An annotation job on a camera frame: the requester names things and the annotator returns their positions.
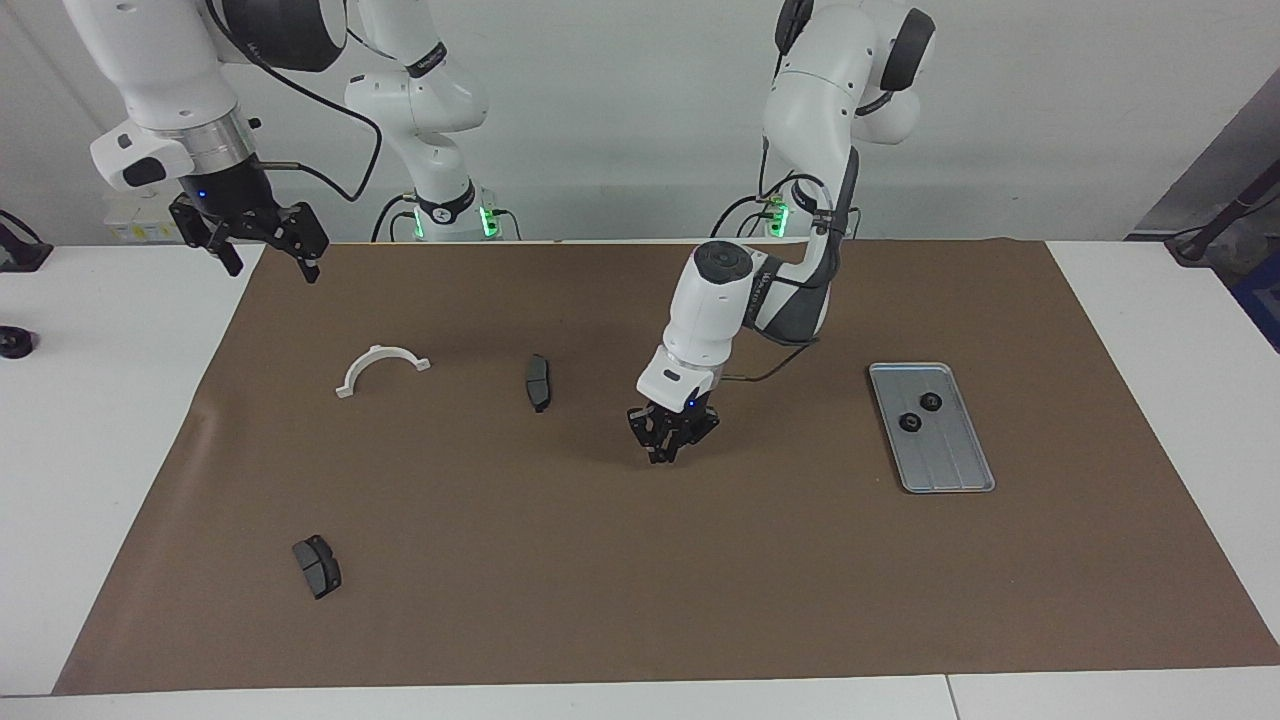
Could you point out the black clamp mount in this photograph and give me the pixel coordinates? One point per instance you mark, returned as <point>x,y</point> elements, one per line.
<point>20,255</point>

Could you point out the silver metal tray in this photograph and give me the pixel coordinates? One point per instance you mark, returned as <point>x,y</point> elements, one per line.
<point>945,465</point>

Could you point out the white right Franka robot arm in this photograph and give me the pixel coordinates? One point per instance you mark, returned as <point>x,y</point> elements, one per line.
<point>150,60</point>

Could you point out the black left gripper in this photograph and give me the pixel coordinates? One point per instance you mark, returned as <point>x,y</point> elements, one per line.
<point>680,415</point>

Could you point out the white semicircular plastic bracket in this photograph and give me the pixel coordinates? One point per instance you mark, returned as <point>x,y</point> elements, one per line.
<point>380,351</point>

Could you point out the wide dark grey brake pad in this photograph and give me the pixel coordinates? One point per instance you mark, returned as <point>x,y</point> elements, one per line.
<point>318,568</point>

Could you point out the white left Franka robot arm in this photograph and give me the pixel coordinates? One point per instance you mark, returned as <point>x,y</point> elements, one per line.
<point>710,310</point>

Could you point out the brown table mat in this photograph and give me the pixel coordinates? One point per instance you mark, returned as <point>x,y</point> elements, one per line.
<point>640,580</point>

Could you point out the black stand leg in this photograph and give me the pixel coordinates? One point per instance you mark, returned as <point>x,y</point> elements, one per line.
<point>1195,245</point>

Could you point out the white power strip box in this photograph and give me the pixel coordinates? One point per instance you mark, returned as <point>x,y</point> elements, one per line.
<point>135,228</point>

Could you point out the black round knob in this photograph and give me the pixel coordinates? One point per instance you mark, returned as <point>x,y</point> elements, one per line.
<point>14,343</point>

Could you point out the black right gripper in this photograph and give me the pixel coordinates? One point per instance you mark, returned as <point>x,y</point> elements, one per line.
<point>230,192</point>

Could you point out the blue crate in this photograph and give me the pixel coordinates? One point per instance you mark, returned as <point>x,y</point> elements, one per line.
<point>1262,300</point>

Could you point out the slim dark grey brake pad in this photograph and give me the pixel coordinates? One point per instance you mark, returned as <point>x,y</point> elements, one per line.
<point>537,382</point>

